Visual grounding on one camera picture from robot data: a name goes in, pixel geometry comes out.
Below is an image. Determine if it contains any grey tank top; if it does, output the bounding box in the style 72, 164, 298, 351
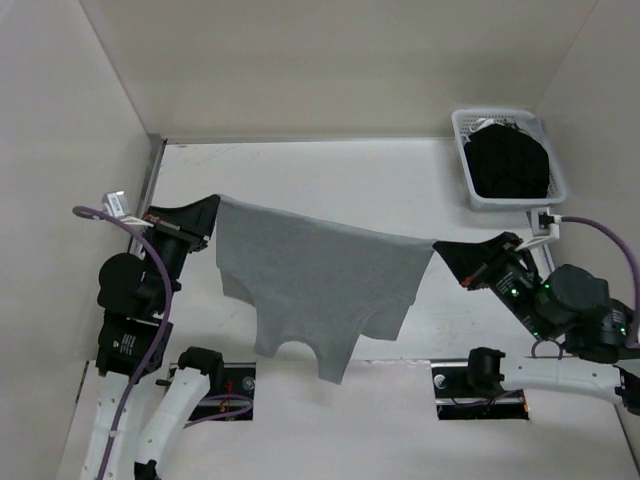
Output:
215, 196, 434, 384

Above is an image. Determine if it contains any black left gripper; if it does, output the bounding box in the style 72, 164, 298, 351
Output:
141, 193, 223, 311

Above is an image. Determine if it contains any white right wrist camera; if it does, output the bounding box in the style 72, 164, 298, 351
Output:
530, 207, 560, 245

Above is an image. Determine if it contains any white tank top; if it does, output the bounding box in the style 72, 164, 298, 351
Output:
469, 117, 501, 134

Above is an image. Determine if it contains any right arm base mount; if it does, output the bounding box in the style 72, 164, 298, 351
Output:
431, 362, 529, 421

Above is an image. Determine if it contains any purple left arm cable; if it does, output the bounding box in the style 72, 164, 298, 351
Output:
72, 204, 254, 480

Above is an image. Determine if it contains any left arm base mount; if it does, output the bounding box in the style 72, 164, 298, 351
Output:
188, 363, 256, 422

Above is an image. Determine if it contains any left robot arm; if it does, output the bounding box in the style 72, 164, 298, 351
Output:
72, 192, 225, 479

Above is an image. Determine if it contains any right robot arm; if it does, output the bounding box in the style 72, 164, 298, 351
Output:
433, 232, 639, 415

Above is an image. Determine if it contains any left aluminium table rail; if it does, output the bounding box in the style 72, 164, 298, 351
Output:
118, 134, 167, 221

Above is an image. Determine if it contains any white plastic basket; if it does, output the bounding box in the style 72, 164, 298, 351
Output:
451, 107, 567, 211

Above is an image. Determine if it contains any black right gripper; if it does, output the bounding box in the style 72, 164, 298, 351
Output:
433, 228, 552, 338

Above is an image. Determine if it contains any black tank top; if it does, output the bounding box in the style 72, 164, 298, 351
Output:
464, 124, 550, 199

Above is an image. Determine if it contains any right aluminium table rail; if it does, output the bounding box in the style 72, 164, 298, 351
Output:
525, 210, 555, 274

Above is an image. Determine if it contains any aluminium table rail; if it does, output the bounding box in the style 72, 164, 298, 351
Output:
525, 210, 555, 274
118, 134, 167, 221

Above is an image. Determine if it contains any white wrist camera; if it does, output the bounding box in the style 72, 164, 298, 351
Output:
101, 190, 132, 219
530, 207, 560, 245

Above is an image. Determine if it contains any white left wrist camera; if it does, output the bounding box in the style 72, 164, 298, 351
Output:
101, 190, 132, 219

